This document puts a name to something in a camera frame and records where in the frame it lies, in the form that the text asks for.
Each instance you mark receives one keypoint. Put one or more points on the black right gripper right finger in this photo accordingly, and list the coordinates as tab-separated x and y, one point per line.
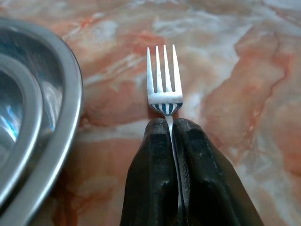
211	188

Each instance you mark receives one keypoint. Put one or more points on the large steel plate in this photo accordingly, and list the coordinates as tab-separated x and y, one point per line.
68	113

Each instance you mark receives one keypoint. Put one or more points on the small steel bowl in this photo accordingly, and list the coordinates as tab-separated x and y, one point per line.
30	113

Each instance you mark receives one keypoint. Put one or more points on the silver metal fork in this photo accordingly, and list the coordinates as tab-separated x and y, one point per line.
164	96

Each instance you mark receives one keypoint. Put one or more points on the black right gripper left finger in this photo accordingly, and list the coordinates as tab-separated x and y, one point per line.
150	176

